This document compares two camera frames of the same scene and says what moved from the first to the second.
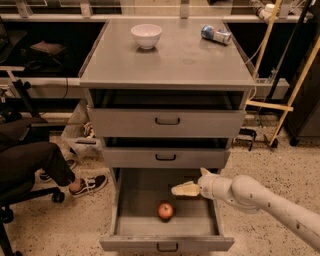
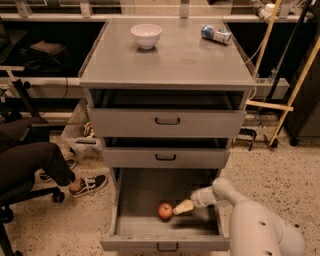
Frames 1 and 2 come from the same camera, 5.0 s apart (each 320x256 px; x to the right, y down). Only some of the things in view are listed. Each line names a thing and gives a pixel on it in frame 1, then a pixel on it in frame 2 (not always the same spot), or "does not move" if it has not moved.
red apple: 165,211 does not move
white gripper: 207,186 -> 201,198
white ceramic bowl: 146,35 does not move
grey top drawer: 167,114 does not move
